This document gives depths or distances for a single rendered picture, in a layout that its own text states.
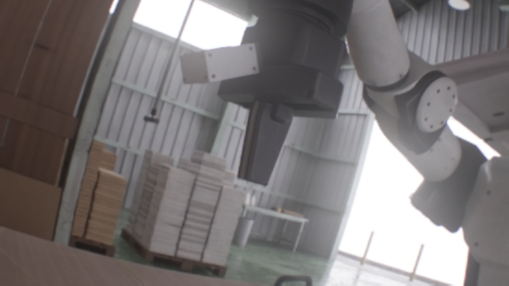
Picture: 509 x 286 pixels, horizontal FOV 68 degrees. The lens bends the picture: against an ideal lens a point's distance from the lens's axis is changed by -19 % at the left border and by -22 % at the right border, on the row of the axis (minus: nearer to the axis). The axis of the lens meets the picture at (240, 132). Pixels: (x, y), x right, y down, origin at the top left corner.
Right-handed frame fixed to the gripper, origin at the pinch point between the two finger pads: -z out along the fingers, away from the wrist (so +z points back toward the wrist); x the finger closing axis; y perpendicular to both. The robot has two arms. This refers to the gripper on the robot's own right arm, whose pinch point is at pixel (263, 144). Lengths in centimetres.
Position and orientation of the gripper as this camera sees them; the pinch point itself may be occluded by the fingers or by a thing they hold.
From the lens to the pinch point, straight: 36.4
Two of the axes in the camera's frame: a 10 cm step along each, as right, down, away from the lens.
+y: 8.0, 2.9, 5.2
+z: 2.8, -9.5, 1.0
